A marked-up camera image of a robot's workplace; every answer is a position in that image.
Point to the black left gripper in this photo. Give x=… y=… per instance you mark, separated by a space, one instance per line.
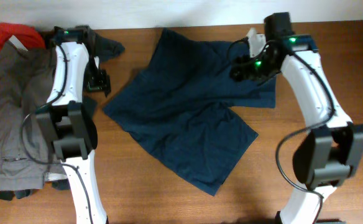
x=103 y=84

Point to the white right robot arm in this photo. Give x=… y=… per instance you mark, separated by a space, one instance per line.
x=333 y=147

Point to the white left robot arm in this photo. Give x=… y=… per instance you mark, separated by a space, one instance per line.
x=66 y=126

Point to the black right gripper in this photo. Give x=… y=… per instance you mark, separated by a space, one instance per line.
x=241 y=65

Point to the navy blue shorts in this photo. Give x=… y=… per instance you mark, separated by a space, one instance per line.
x=180 y=109

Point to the red garment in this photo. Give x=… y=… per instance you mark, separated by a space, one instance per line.
x=27 y=35

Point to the grey trousers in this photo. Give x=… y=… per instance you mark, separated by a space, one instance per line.
x=26 y=79

